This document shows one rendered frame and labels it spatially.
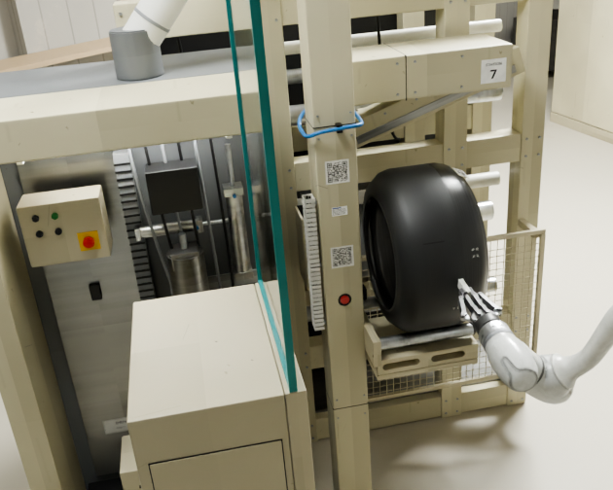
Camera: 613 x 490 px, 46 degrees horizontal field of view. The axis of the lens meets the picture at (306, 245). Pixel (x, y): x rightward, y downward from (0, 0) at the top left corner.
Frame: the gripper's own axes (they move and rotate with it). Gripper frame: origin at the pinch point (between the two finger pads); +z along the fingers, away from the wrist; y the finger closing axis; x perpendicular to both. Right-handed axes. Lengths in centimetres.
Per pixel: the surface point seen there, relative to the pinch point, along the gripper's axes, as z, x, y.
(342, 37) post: 34, -70, 28
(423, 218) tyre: 14.5, -18.2, 8.7
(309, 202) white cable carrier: 28, -22, 41
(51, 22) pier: 322, -7, 149
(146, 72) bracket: 58, -58, 85
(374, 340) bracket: 9.7, 23.2, 25.5
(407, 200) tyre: 20.8, -21.4, 12.0
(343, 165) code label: 28, -33, 30
